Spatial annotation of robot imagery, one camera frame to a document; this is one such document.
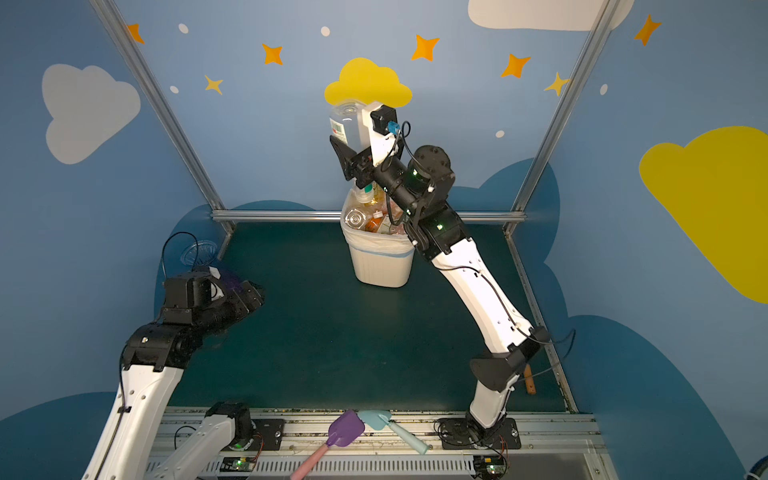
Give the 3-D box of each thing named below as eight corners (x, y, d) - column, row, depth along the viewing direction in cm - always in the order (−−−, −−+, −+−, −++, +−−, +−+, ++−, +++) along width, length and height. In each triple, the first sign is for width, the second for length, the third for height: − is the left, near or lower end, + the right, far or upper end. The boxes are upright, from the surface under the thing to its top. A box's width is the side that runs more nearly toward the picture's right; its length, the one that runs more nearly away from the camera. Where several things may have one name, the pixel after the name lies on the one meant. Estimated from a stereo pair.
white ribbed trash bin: (354, 295, 105) (349, 255, 88) (355, 284, 108) (350, 243, 91) (409, 296, 105) (415, 255, 88) (408, 284, 108) (414, 243, 91)
